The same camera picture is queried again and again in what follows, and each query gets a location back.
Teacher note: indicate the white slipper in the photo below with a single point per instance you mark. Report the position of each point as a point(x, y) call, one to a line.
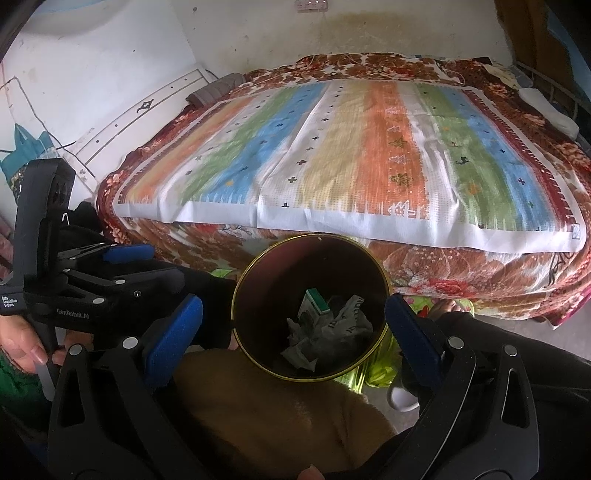
point(401, 399)

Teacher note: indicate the person's foot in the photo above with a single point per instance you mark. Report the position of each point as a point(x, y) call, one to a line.
point(450, 307)

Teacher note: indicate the brown floral blanket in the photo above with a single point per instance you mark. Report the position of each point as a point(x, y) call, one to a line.
point(461, 272)

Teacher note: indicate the green printed plastic bag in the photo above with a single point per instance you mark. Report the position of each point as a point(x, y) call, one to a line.
point(381, 364)

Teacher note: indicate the white power strip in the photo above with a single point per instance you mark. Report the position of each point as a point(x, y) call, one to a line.
point(311, 4)

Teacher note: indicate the gold-rimmed round trash can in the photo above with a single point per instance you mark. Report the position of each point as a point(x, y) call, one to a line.
point(277, 286)

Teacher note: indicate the white plastic bag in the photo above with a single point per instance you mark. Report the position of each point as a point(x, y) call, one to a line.
point(300, 341)

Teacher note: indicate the person's left hand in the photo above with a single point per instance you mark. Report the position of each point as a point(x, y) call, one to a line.
point(18, 346)

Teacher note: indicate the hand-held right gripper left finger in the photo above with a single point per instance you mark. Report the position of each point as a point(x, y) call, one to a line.
point(173, 341)

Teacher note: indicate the metal bed rail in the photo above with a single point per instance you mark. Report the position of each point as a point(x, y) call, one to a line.
point(531, 71)

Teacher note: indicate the person's left forearm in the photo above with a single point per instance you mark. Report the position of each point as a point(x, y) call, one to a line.
point(18, 387)

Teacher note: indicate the white plastic wrapper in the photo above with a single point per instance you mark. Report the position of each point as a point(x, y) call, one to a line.
point(346, 327)

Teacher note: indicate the striped colourful mat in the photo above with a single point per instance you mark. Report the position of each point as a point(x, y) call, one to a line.
point(323, 161)

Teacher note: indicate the brown hanging cloth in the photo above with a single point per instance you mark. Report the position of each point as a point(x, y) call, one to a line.
point(521, 23)

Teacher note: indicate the grey pillow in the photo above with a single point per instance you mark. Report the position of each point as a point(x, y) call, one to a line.
point(214, 90)

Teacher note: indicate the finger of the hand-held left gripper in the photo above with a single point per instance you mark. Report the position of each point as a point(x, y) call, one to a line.
point(152, 284)
point(131, 253)

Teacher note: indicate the person's right hand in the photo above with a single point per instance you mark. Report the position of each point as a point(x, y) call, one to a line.
point(311, 474)

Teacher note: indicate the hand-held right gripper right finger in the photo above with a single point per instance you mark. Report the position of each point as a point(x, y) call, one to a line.
point(413, 337)

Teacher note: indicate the white medicine box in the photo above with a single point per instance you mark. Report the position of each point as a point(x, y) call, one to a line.
point(316, 302)

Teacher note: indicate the white rolled cloth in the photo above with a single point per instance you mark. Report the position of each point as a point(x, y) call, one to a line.
point(549, 110)

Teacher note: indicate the white headboard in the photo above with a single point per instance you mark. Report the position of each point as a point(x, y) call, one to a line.
point(138, 115)

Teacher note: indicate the pale cloth pile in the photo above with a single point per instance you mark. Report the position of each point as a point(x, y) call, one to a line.
point(501, 74)

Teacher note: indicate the teal cloth bag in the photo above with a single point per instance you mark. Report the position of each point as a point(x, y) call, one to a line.
point(27, 152)

